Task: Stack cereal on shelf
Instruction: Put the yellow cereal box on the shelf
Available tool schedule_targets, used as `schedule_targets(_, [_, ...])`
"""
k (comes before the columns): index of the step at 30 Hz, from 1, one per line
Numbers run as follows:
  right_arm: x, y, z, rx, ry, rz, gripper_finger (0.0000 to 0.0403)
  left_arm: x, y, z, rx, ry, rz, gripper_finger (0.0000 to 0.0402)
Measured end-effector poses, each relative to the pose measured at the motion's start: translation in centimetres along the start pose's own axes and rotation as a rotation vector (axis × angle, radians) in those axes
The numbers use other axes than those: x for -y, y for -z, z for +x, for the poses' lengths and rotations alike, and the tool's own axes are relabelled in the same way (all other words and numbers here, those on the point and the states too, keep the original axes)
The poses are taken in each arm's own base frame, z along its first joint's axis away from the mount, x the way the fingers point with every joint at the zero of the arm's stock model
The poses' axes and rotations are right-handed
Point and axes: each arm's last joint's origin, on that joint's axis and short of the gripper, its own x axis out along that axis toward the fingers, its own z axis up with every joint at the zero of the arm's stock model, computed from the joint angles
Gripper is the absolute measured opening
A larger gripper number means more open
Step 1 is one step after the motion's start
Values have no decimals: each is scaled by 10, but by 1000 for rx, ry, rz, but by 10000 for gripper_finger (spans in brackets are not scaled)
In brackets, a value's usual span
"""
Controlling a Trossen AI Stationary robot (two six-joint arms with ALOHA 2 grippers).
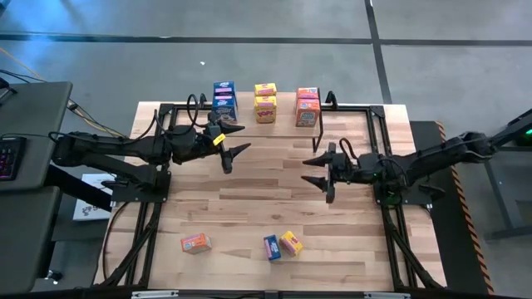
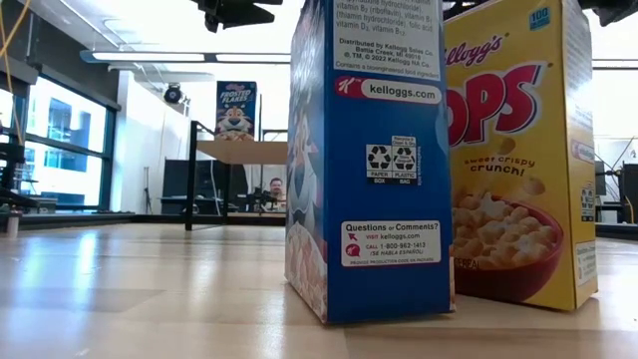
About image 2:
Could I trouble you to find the wooden shelf with black frame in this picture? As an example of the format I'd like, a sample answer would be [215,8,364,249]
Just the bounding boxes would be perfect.
[183,120,289,232]

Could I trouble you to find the black aluminium table frame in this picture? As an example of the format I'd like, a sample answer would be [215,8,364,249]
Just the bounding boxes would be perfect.
[0,211,638,240]

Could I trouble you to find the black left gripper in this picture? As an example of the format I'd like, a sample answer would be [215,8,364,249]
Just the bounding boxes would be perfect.
[191,0,284,34]

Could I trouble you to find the person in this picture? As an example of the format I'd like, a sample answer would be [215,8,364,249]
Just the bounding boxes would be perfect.
[262,177,288,210]

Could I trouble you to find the yellow Corn Pops cereal box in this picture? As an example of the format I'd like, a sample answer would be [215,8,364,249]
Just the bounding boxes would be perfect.
[443,0,599,313]

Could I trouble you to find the black background equipment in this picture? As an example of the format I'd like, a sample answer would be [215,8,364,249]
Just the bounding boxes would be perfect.
[595,159,638,225]

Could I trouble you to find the dark background desk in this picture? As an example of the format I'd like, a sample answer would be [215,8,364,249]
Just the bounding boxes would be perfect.
[159,159,249,215]

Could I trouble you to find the yellow orange cable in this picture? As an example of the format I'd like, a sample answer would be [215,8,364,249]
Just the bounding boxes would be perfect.
[0,0,32,146]

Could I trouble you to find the small grey cylinder stub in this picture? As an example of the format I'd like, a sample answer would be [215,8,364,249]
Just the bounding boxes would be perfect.
[5,209,21,238]

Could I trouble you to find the dark framed window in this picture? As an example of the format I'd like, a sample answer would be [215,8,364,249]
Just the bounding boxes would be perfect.
[0,54,122,216]

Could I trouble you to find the round black ceiling camera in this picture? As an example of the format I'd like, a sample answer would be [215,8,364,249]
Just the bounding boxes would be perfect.
[162,83,183,105]

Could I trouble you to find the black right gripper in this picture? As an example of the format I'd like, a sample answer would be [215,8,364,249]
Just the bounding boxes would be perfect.
[443,0,492,21]

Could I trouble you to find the thin black stand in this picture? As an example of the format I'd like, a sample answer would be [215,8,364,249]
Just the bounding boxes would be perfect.
[142,167,153,215]

